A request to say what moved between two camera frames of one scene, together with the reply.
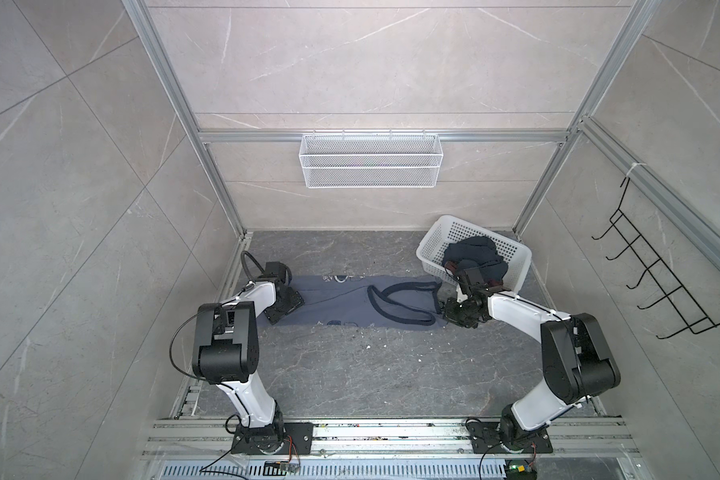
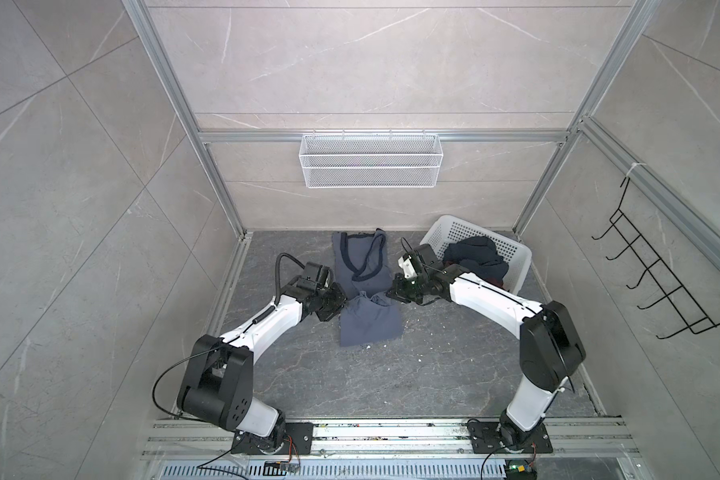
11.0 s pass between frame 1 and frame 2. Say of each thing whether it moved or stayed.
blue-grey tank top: moved
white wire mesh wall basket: stayed
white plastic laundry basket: stayed
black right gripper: moved
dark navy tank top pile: stayed
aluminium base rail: stayed
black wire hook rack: stayed
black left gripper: moved
